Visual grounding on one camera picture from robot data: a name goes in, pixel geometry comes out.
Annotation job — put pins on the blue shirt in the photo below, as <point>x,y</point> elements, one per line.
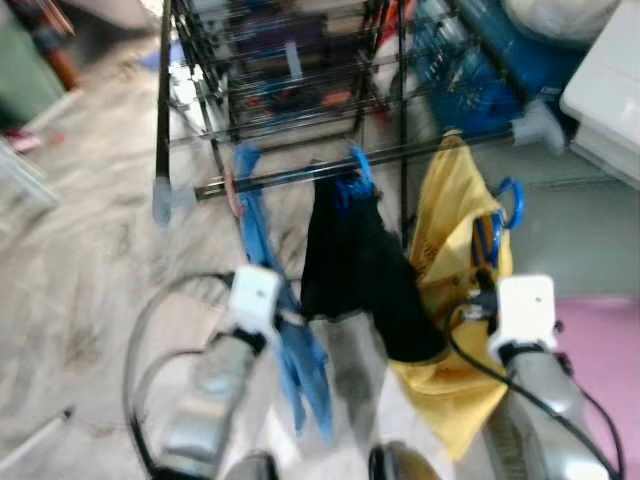
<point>305,370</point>

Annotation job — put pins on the yellow shirt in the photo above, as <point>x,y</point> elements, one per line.
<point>445,210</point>

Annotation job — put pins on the blue plastic hanger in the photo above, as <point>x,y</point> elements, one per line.
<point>517,203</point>
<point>358,165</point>

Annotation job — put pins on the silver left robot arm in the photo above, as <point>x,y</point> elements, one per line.
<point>205,400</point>

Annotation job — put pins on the pink plastic hanger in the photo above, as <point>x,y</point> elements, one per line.
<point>231,195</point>

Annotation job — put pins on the black shirt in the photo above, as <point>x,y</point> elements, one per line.
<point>360,260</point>

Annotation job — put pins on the grey green sofa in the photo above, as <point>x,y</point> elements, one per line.
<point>580,230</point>

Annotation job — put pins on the pink mat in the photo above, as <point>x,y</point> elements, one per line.
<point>600,390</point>

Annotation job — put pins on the robot left leg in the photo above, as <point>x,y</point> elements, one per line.
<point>252,468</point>

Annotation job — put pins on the blue bag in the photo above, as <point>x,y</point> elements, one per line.
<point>480,70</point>

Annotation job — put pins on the black metal clothes rack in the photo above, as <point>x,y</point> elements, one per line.
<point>163,100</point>

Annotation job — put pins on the white cabinet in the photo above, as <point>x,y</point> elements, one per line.
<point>610,90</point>

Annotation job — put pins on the green plastic bin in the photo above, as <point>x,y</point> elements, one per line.
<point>25,75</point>

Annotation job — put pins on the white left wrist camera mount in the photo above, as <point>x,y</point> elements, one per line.
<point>252,295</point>

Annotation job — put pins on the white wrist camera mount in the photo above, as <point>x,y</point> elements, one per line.
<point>252,295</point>
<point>525,305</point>

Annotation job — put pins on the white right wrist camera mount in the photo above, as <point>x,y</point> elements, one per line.
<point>525,305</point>

